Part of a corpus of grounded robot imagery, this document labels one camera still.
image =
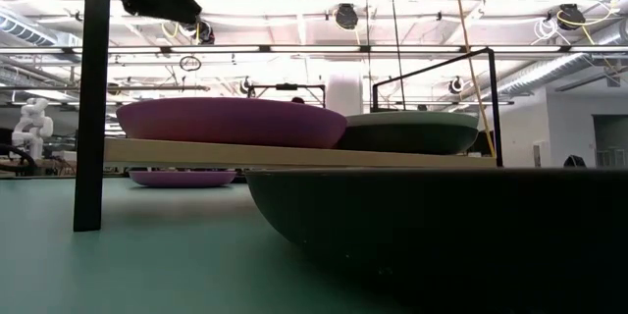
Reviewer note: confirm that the purple plate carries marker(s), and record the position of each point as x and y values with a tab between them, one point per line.
230	122
181	178

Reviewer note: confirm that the light green plate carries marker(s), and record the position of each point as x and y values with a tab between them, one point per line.
412	119

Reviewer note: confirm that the dark grey plate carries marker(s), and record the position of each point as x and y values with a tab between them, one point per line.
407	140

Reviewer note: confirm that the black plate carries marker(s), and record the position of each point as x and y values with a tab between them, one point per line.
441	235

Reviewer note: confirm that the wooden shelf with black legs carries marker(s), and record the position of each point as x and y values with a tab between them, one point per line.
294	157

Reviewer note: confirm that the long ceiling light strip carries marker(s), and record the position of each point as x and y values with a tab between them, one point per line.
314	49

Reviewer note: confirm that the white robot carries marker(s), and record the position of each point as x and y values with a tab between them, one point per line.
32	127

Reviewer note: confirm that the black bag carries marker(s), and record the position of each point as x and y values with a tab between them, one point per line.
575	162

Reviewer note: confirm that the green table mat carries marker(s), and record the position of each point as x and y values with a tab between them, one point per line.
147	265

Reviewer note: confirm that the silver air duct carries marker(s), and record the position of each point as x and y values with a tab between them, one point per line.
554	71
24	29

